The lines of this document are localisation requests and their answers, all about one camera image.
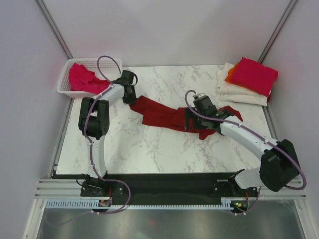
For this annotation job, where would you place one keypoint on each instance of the folded orange t shirt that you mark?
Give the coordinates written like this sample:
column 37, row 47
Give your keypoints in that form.
column 235, row 78

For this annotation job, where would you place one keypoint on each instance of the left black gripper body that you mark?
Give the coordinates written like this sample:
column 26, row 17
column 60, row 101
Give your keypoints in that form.
column 131, row 98

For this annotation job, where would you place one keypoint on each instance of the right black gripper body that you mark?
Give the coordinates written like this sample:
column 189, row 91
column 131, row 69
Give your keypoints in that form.
column 200, row 123

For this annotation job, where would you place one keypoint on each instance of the folded cream t shirt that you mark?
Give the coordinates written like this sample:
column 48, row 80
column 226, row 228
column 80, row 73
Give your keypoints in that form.
column 227, row 92

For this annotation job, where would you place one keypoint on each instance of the dark red t shirt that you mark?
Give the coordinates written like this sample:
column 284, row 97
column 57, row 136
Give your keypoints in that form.
column 158, row 115

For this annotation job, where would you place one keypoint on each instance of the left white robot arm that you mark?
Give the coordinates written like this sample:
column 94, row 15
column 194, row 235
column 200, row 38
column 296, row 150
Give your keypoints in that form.
column 94, row 123

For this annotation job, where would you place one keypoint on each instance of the white slotted cable duct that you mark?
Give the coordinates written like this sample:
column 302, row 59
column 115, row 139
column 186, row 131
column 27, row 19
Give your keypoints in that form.
column 98, row 205

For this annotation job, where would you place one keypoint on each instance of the folded pink t shirt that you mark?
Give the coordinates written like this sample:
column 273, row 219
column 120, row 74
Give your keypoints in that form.
column 259, row 78

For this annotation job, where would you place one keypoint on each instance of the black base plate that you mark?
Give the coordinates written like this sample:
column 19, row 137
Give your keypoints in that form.
column 165, row 188

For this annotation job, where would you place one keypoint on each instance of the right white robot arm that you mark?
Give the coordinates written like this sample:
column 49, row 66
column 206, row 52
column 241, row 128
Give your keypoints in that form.
column 279, row 166

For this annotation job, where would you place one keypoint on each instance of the white plastic basket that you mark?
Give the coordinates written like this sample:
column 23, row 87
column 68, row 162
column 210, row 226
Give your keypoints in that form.
column 105, row 69

